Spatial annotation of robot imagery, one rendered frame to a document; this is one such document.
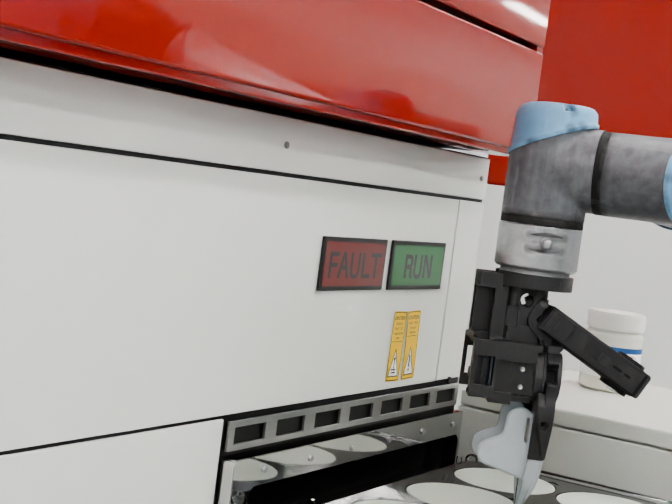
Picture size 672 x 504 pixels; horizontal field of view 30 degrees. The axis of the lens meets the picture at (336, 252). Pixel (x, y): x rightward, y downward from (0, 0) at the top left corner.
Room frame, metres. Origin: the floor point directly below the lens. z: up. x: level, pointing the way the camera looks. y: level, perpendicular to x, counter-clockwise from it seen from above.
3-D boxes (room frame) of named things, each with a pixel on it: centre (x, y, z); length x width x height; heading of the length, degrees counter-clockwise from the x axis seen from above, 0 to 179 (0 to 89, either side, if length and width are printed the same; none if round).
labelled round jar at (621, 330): (1.52, -0.35, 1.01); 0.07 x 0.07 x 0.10
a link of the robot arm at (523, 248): (1.14, -0.18, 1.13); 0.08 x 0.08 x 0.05
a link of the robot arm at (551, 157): (1.14, -0.19, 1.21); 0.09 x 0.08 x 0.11; 69
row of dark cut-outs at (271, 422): (1.18, -0.04, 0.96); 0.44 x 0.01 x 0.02; 150
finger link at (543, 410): (1.12, -0.20, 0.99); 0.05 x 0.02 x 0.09; 2
